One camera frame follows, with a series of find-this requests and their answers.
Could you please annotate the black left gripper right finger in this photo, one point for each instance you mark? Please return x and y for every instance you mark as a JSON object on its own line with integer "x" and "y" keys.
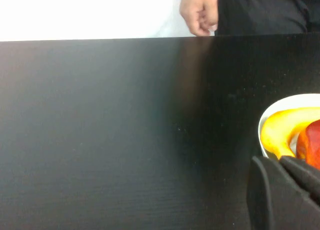
{"x": 305, "y": 176}

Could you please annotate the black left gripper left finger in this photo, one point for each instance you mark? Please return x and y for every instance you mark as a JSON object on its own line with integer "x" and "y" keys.
{"x": 275, "y": 202}

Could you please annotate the yellow banana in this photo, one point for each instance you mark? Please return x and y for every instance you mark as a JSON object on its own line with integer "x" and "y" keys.
{"x": 272, "y": 132}

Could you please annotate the red apple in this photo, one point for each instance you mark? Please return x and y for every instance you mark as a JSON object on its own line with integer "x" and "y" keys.
{"x": 311, "y": 145}

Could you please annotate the white round bowl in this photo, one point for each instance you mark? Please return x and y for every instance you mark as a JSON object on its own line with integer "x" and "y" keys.
{"x": 287, "y": 100}

